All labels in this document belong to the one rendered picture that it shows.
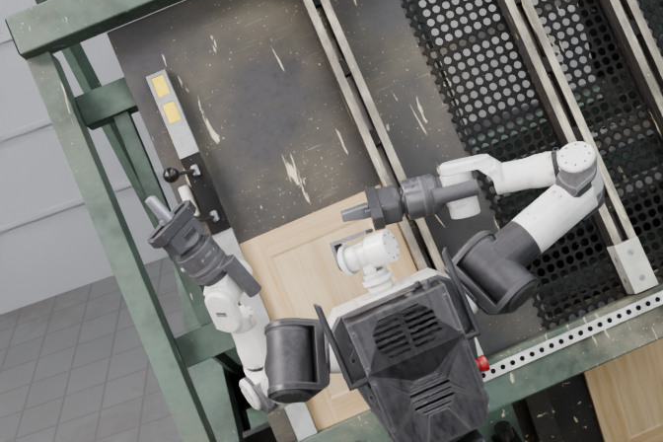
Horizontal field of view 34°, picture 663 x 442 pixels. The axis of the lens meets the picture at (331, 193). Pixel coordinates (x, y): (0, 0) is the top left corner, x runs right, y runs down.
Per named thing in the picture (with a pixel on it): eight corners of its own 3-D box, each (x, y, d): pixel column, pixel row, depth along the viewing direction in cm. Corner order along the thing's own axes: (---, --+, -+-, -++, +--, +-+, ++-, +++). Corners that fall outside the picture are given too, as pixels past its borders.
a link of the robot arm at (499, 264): (551, 254, 214) (499, 298, 211) (550, 270, 222) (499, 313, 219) (509, 213, 218) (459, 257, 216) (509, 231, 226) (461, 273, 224)
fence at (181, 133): (298, 438, 263) (298, 441, 259) (148, 80, 270) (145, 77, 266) (317, 430, 263) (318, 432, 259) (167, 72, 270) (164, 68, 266)
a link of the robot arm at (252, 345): (256, 302, 241) (281, 365, 252) (217, 328, 238) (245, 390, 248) (280, 323, 233) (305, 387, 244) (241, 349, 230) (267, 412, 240)
